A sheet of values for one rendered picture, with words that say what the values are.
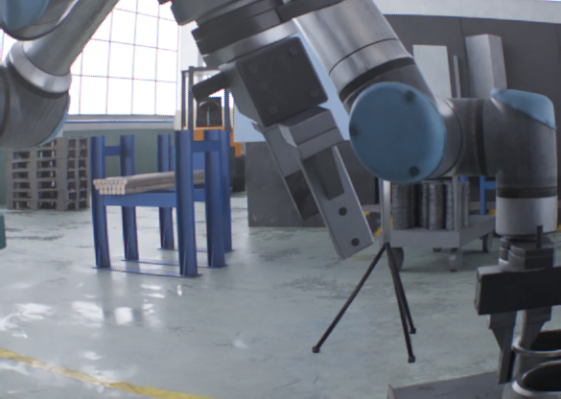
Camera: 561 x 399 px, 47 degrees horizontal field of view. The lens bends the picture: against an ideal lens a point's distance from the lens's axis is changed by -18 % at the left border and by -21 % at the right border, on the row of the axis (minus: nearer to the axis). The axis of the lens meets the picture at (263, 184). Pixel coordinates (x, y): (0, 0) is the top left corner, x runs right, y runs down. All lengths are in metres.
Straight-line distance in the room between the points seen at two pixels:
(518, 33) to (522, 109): 6.23
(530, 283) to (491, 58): 5.84
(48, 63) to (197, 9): 0.62
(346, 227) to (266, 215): 6.89
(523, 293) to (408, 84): 0.29
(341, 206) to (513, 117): 0.32
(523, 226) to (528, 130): 0.11
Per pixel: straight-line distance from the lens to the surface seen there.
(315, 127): 0.48
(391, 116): 0.66
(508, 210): 0.79
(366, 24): 0.70
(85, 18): 1.10
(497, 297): 0.81
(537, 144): 0.78
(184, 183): 4.65
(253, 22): 0.54
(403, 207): 4.56
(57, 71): 1.15
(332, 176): 0.50
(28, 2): 0.51
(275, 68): 0.51
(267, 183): 7.38
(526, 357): 0.82
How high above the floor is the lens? 0.78
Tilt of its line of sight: 3 degrees down
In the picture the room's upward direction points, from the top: 2 degrees counter-clockwise
